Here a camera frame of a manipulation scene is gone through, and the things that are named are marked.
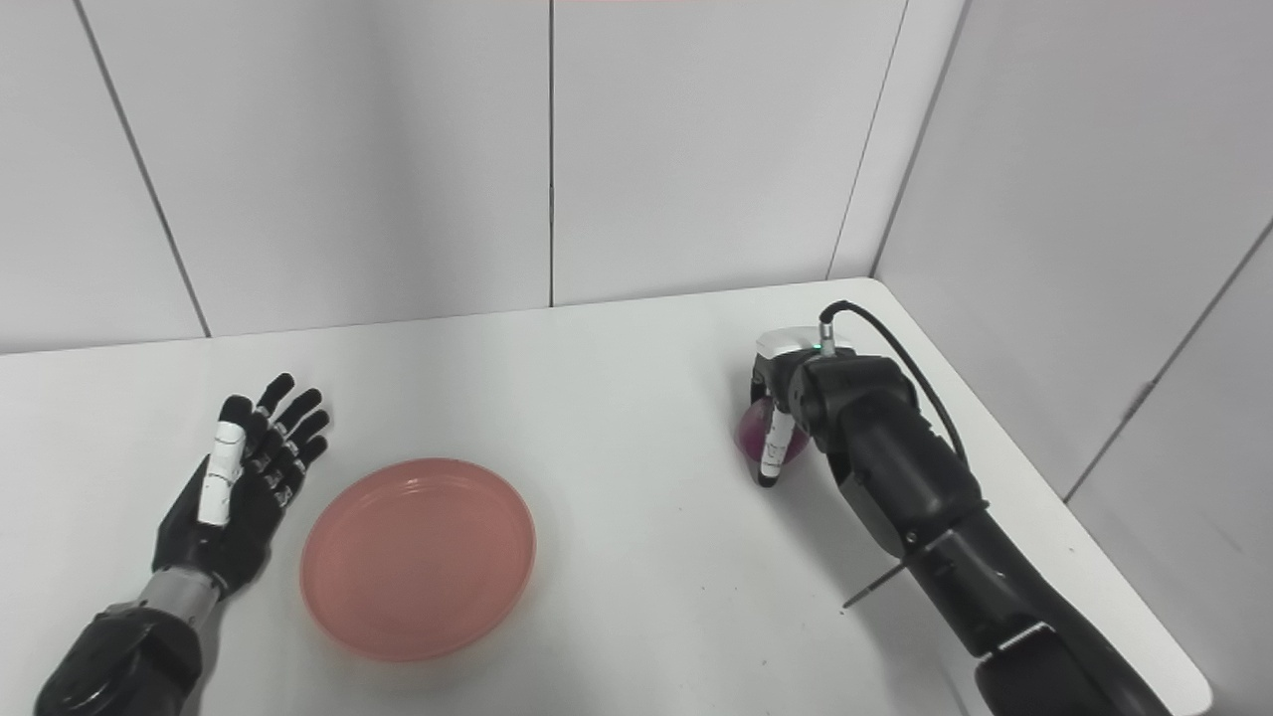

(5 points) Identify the pink round plate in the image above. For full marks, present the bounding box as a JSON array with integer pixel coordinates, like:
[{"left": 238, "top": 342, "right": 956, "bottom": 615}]
[{"left": 299, "top": 457, "right": 538, "bottom": 663}]

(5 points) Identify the red onion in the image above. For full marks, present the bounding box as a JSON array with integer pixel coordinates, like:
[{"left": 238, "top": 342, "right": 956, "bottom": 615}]
[{"left": 734, "top": 396, "right": 812, "bottom": 468}]

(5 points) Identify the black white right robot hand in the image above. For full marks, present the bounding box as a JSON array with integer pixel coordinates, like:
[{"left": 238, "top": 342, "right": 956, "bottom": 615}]
[{"left": 746, "top": 326, "right": 856, "bottom": 488}]

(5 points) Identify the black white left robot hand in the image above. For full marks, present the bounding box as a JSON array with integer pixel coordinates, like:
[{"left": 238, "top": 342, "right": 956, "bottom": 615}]
[{"left": 152, "top": 373, "right": 331, "bottom": 598}]

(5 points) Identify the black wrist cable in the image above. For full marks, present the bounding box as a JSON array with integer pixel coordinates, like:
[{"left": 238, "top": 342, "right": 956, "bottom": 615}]
[{"left": 818, "top": 300, "right": 971, "bottom": 468}]

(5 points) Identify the thin black cable tie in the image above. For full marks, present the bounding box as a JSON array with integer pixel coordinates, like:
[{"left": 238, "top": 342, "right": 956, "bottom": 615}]
[{"left": 842, "top": 557, "right": 911, "bottom": 610}]

